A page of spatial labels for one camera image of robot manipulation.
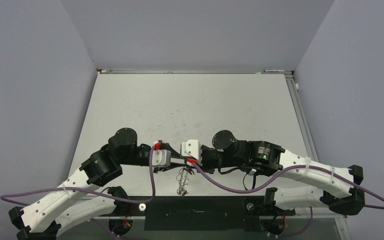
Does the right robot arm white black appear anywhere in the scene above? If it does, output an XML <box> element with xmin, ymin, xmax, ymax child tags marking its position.
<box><xmin>180</xmin><ymin>130</ymin><xmax>366</xmax><ymax>216</ymax></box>

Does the aluminium rail back edge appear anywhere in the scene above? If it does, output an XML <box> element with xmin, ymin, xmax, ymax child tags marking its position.
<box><xmin>97</xmin><ymin>69</ymin><xmax>294</xmax><ymax>75</ymax></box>

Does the aluminium rail right edge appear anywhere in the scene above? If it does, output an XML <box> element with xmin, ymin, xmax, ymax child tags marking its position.
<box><xmin>284</xmin><ymin>71</ymin><xmax>320</xmax><ymax>163</ymax></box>

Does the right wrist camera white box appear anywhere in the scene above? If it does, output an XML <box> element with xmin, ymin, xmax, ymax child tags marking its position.
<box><xmin>180</xmin><ymin>139</ymin><xmax>202</xmax><ymax>162</ymax></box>

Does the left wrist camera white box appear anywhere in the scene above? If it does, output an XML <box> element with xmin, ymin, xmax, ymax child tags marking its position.
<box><xmin>152</xmin><ymin>149</ymin><xmax>171</xmax><ymax>168</ymax></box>

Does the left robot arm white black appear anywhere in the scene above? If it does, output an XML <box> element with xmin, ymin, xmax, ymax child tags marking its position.
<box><xmin>8</xmin><ymin>127</ymin><xmax>202</xmax><ymax>240</ymax></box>

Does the aluminium rail edge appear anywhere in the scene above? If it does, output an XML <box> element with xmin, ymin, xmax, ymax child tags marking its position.
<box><xmin>284</xmin><ymin>71</ymin><xmax>320</xmax><ymax>163</ymax></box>
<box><xmin>97</xmin><ymin>69</ymin><xmax>294</xmax><ymax>75</ymax></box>

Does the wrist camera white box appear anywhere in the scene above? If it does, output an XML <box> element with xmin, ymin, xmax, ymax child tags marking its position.
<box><xmin>180</xmin><ymin>139</ymin><xmax>202</xmax><ymax>162</ymax></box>
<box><xmin>152</xmin><ymin>149</ymin><xmax>171</xmax><ymax>168</ymax></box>

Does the large perforated metal keyring disc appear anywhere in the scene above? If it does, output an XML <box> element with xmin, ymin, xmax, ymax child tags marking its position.
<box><xmin>176</xmin><ymin>167</ymin><xmax>193</xmax><ymax>196</ymax></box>

